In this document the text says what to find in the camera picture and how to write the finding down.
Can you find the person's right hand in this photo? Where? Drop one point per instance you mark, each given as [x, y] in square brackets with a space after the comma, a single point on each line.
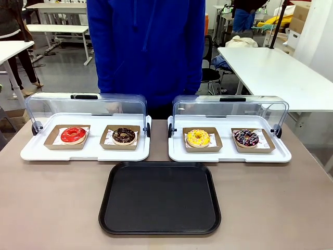
[115, 107]

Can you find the yellow sprinkled donut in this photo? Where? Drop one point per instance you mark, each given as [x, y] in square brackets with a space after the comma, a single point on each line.
[192, 139]

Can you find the white printed paper liner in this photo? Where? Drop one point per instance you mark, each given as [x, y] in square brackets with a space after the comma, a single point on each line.
[57, 138]
[108, 140]
[213, 139]
[262, 143]

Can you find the chocolate glazed donut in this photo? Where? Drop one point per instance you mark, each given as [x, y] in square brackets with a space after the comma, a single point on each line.
[118, 138]

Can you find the red glazed donut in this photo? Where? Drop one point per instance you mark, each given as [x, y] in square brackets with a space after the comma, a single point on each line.
[67, 136]

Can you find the black serving tray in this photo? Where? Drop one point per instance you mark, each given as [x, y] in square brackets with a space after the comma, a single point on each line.
[158, 200]

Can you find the dark purple sprinkled donut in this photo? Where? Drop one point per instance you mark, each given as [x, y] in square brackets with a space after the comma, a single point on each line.
[240, 140]

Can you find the clear hinged display lid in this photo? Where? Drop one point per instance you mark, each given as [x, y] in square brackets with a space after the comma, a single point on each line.
[83, 97]
[232, 99]

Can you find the person in blue hoodie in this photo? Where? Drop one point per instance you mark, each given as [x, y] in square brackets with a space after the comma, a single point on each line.
[145, 52]

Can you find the white display case base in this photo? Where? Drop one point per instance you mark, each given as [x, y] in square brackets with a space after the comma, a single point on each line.
[39, 153]
[182, 156]

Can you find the flat cardboard box on floor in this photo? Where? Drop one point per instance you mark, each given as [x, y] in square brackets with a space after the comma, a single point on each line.
[15, 114]

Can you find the black office chair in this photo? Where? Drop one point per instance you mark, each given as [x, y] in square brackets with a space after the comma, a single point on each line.
[209, 74]

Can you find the blue cloth on chair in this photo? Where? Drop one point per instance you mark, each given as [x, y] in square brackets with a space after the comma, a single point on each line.
[218, 62]

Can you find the white desk with shelves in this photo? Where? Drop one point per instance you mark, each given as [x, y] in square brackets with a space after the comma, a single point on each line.
[57, 5]

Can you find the white desk with round leg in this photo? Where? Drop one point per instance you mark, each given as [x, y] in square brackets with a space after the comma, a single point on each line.
[13, 49]

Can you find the bystander in dark clothes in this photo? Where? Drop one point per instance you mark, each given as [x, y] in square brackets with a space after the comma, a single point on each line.
[7, 15]

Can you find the beige tote bag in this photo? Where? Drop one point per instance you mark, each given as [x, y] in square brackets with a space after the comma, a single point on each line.
[240, 41]

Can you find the bystander in blue apron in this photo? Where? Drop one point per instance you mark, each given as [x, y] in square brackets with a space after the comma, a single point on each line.
[243, 18]

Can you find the large white table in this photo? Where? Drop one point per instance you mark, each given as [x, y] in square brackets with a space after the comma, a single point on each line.
[273, 73]

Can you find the black slanted pole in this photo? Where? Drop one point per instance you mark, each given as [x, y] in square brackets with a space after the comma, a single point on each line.
[277, 28]

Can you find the yellow cloth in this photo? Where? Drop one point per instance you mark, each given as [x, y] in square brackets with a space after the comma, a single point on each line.
[275, 20]

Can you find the white storage box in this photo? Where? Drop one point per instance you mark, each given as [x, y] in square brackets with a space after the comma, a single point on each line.
[294, 41]

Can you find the white desk with frame legs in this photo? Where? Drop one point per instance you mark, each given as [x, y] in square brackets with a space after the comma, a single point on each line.
[57, 28]

